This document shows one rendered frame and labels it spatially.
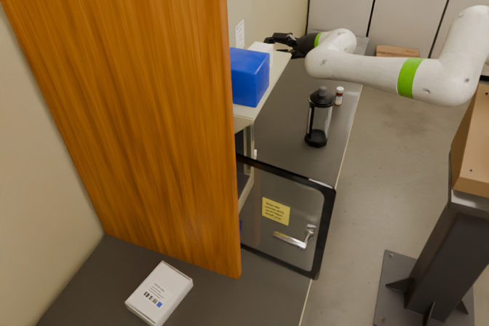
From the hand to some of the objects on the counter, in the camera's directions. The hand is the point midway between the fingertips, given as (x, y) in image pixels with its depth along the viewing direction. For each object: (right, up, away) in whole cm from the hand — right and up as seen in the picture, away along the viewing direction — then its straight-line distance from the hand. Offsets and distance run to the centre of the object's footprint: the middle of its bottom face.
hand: (274, 46), depth 161 cm
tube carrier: (+18, -40, 0) cm, 44 cm away
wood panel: (-37, -78, -39) cm, 94 cm away
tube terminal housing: (-26, -64, -24) cm, 73 cm away
